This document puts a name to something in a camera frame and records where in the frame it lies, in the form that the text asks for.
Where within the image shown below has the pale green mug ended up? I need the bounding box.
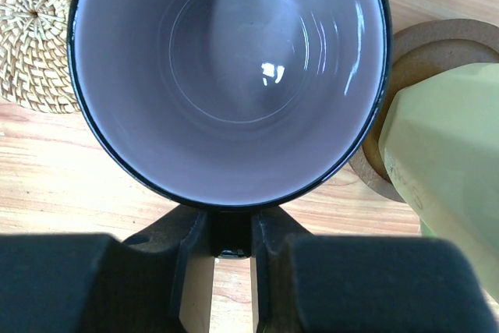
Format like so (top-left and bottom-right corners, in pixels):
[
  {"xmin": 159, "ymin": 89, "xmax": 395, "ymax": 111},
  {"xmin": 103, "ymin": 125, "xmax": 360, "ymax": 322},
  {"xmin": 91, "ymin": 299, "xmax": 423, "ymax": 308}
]
[{"xmin": 378, "ymin": 63, "xmax": 498, "ymax": 299}]

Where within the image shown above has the dark brown coaster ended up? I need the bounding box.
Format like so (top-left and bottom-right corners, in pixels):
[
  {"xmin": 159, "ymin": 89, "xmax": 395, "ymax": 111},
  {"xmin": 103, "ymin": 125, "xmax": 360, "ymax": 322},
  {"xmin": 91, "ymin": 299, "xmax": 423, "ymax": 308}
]
[{"xmin": 349, "ymin": 19, "xmax": 498, "ymax": 203}]

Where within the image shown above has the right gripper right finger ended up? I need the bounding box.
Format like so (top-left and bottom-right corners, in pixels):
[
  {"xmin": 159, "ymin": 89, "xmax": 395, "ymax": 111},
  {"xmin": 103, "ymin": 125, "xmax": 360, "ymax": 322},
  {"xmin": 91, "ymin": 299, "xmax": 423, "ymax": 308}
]
[{"xmin": 251, "ymin": 207, "xmax": 498, "ymax": 332}]

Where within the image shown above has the woven rattan coaster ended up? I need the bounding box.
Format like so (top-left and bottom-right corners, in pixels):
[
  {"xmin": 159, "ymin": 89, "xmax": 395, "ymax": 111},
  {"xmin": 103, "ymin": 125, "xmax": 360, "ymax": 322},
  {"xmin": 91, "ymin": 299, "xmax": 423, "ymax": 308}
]
[{"xmin": 1, "ymin": 0, "xmax": 80, "ymax": 114}]

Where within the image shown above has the purple mug black rim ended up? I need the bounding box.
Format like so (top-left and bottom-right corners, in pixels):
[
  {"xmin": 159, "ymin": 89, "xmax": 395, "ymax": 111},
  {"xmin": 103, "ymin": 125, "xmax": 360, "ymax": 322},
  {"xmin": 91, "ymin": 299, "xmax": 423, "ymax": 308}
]
[{"xmin": 67, "ymin": 0, "xmax": 392, "ymax": 257}]

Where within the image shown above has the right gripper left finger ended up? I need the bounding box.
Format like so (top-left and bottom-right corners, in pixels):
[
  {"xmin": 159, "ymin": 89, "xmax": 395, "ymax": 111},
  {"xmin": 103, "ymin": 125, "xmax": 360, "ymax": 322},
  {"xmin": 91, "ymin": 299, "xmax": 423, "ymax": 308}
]
[{"xmin": 1, "ymin": 206, "xmax": 213, "ymax": 332}]

